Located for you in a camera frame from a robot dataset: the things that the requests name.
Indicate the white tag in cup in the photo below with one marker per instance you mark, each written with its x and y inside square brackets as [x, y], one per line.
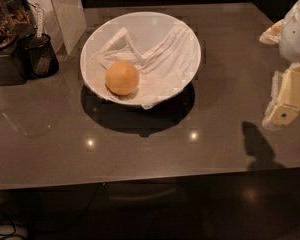
[40, 20]

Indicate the white cloth napkin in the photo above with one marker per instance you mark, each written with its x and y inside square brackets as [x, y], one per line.
[164, 70]

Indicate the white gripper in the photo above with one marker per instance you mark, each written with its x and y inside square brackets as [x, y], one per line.
[296, 34]

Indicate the white bowl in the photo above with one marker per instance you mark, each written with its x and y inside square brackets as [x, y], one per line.
[146, 29]

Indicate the orange fruit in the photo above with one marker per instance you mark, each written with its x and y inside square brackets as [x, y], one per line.
[122, 78]

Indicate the white paper bag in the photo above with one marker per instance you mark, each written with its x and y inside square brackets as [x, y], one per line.
[64, 22]

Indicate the black mesh cup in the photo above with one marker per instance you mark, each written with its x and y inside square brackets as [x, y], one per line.
[38, 56]

